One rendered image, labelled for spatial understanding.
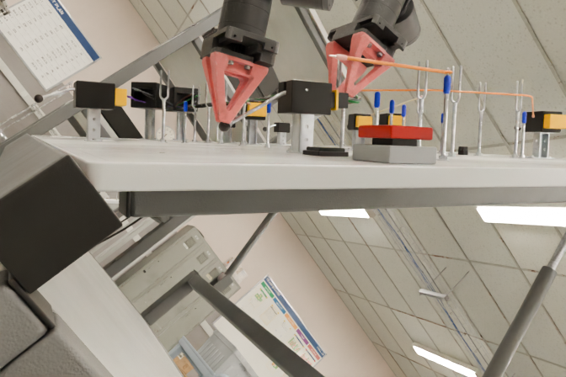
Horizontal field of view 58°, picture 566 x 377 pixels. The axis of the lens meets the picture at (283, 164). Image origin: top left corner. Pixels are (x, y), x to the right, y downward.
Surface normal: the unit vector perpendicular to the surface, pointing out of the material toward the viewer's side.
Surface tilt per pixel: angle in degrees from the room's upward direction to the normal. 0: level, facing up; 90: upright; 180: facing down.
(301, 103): 92
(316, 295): 90
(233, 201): 90
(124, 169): 90
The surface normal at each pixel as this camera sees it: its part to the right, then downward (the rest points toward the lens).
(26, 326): 0.47, 0.07
